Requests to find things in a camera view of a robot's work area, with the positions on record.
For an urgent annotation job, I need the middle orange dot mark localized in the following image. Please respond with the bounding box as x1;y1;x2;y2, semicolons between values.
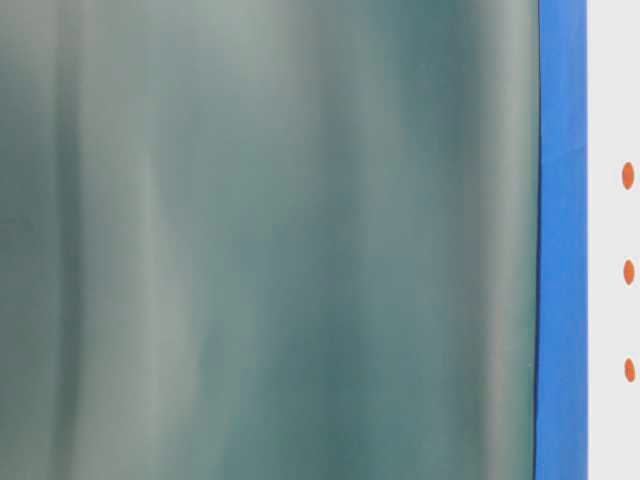
623;259;635;285

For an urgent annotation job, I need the orange dot mark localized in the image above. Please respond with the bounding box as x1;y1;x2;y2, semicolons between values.
621;162;635;190
623;259;635;285
624;358;636;383

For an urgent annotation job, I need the upper orange dot mark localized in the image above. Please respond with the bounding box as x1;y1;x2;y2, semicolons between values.
621;162;635;190

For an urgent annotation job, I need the lower orange dot mark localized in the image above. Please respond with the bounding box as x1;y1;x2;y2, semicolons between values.
624;358;636;383

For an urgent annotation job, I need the blue mat strip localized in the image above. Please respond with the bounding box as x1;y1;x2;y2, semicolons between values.
535;1;588;479

